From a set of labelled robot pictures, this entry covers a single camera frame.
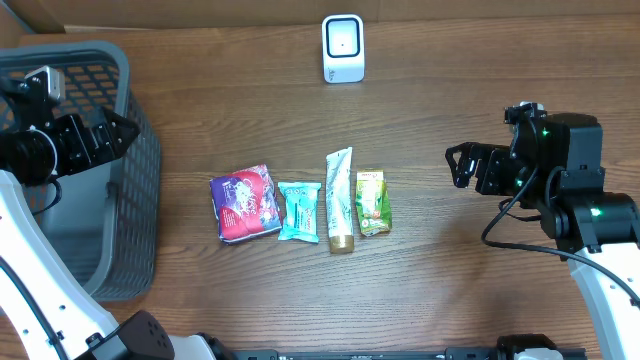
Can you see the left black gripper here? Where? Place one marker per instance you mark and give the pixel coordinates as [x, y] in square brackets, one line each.
[74, 129]

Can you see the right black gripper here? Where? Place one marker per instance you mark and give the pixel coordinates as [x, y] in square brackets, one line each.
[491, 158]

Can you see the green juice carton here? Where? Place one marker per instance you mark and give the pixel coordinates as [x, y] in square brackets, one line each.
[372, 202]

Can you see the white conditioner tube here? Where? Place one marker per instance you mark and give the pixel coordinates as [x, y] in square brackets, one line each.
[338, 202]

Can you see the red purple pad pack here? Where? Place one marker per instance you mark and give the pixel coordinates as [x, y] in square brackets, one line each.
[245, 205]

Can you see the teal wet wipes pack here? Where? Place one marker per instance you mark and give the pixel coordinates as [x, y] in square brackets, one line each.
[301, 201]

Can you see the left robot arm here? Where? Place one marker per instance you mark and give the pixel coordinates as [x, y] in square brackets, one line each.
[52, 313]

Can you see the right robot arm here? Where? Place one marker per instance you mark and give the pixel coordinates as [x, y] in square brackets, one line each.
[553, 166]

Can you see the white barcode scanner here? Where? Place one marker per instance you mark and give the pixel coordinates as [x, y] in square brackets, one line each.
[343, 49]

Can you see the grey plastic basket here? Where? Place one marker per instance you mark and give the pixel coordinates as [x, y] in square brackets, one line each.
[101, 222]

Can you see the cardboard backboard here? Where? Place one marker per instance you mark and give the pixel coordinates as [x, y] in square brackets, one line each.
[47, 16]

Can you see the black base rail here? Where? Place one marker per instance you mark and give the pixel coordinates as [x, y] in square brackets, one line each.
[451, 353]

